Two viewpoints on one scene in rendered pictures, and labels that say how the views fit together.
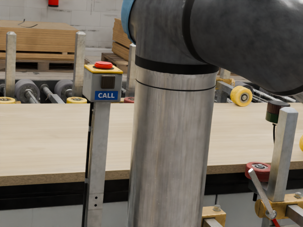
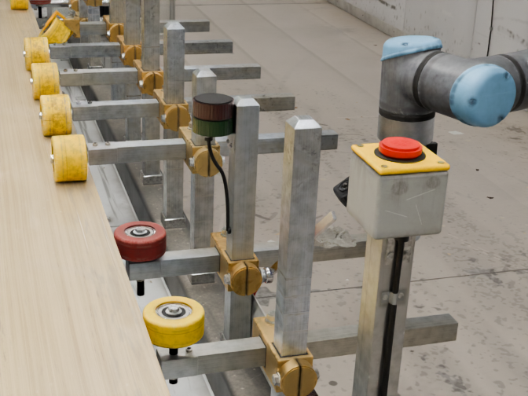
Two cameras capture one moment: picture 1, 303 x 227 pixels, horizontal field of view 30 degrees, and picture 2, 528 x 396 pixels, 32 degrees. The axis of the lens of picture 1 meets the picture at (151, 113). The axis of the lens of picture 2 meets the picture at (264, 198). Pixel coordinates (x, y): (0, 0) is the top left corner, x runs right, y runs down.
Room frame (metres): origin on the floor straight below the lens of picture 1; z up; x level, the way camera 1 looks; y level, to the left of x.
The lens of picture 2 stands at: (1.28, 0.93, 1.51)
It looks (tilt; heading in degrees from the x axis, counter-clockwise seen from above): 23 degrees down; 275
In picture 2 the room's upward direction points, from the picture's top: 3 degrees clockwise
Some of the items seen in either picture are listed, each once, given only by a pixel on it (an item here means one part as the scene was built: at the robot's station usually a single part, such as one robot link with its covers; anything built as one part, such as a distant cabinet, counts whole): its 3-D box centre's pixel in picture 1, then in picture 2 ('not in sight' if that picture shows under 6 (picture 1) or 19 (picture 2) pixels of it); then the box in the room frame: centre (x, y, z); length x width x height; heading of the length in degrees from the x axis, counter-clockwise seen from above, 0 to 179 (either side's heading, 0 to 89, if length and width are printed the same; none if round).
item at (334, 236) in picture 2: not in sight; (330, 233); (1.29, -0.46, 0.87); 0.09 x 0.07 x 0.02; 23
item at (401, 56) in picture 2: not in sight; (411, 76); (1.18, -0.50, 1.14); 0.10 x 0.09 x 0.12; 132
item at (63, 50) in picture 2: not in sight; (136, 48); (1.82, -1.32, 0.95); 0.50 x 0.04 x 0.04; 23
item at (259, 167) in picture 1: (257, 182); (140, 262); (1.58, -0.33, 0.85); 0.08 x 0.08 x 0.11
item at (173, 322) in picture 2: not in sight; (173, 345); (1.48, -0.10, 0.85); 0.08 x 0.08 x 0.11
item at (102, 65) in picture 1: (103, 66); (400, 151); (1.23, 0.12, 1.22); 0.04 x 0.04 x 0.02
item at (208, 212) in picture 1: (197, 220); (283, 355); (1.34, -0.14, 0.83); 0.13 x 0.06 x 0.05; 113
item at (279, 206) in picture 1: (279, 206); (233, 262); (1.44, -0.37, 0.85); 0.13 x 0.06 x 0.05; 113
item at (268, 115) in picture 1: (277, 116); (213, 122); (1.47, -0.34, 1.09); 0.06 x 0.06 x 0.02
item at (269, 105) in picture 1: (278, 107); (213, 106); (1.47, -0.34, 1.11); 0.06 x 0.06 x 0.02
